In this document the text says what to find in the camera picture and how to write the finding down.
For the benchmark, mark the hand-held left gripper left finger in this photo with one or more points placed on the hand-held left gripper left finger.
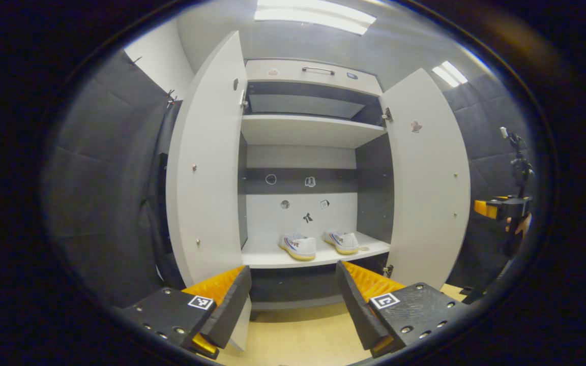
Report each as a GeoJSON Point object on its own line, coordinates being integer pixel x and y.
{"type": "Point", "coordinates": [231, 305]}

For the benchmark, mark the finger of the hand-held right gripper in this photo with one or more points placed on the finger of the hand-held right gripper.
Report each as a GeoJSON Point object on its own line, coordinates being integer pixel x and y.
{"type": "Point", "coordinates": [485, 208]}

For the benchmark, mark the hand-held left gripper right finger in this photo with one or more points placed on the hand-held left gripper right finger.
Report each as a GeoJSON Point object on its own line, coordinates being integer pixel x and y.
{"type": "Point", "coordinates": [358, 310]}

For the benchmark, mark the grey cabinet door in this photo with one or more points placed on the grey cabinet door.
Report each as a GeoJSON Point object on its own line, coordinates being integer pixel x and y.
{"type": "Point", "coordinates": [206, 203]}
{"type": "Point", "coordinates": [430, 203]}

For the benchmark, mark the white canvas shoe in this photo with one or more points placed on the white canvas shoe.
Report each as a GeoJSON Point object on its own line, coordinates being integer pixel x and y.
{"type": "Point", "coordinates": [298, 246]}
{"type": "Point", "coordinates": [343, 241]}

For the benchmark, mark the grey shoe cabinet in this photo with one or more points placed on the grey shoe cabinet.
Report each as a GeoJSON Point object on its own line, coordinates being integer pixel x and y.
{"type": "Point", "coordinates": [272, 218]}

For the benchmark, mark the metal door hinge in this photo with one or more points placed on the metal door hinge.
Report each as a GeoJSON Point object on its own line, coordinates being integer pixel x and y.
{"type": "Point", "coordinates": [244, 101]}
{"type": "Point", "coordinates": [387, 115]}
{"type": "Point", "coordinates": [388, 271]}

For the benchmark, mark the white cabinet shelf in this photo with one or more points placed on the white cabinet shelf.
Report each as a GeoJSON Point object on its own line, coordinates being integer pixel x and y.
{"type": "Point", "coordinates": [308, 131]}
{"type": "Point", "coordinates": [267, 256]}

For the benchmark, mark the grey cabinet drawer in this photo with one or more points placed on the grey cabinet drawer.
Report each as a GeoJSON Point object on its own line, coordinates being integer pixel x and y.
{"type": "Point", "coordinates": [288, 76]}

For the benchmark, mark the black backdrop cloth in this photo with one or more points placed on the black backdrop cloth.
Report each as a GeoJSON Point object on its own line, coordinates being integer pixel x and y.
{"type": "Point", "coordinates": [486, 152]}
{"type": "Point", "coordinates": [105, 193]}

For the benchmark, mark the ceiling light panel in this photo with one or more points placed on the ceiling light panel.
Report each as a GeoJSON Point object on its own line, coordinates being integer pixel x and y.
{"type": "Point", "coordinates": [313, 15]}
{"type": "Point", "coordinates": [449, 73]}

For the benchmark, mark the metal cloth clip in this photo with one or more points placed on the metal cloth clip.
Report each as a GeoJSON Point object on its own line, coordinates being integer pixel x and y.
{"type": "Point", "coordinates": [136, 60]}
{"type": "Point", "coordinates": [172, 97]}

